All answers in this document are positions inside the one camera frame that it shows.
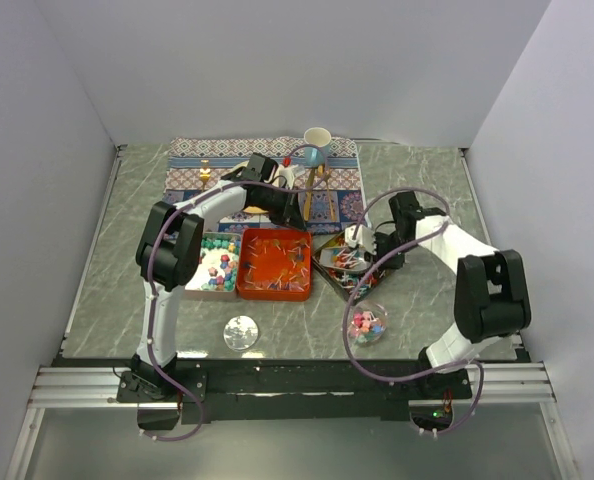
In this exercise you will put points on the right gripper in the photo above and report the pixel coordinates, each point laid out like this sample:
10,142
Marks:
395,264

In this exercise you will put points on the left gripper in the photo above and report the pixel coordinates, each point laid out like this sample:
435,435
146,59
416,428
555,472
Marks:
290,214

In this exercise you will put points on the orange tin of lollipops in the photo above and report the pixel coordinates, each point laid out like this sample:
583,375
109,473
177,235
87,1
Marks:
275,265

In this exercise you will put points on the gold tin of lollipops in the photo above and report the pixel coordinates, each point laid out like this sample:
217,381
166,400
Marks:
342,283

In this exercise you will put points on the silver tin of star candies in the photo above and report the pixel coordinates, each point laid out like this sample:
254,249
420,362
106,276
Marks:
215,277

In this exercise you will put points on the clear jar lid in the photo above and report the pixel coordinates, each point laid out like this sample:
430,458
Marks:
240,333

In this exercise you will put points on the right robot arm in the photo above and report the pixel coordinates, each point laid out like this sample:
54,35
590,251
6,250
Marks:
491,299

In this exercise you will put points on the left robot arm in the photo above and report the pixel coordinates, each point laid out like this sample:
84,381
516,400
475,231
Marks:
168,252

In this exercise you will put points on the gold spoon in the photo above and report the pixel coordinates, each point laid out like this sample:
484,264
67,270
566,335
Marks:
324,175

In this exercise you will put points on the cream and orange plate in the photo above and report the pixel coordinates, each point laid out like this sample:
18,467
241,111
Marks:
257,210

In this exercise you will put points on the patterned blue placemat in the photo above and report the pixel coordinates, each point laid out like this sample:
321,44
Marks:
182,177

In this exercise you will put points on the blue mug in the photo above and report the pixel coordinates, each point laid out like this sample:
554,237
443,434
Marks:
318,141

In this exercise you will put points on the gold fork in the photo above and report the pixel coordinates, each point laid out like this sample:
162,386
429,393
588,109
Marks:
204,173

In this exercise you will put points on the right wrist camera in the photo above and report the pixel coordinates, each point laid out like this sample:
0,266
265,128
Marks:
360,237

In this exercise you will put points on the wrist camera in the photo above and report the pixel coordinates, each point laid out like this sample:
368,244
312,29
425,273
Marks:
286,176
360,237

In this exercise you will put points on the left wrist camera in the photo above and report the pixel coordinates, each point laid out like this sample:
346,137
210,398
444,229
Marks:
286,176

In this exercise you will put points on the aluminium rail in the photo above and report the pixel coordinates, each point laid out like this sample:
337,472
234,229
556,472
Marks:
507,383

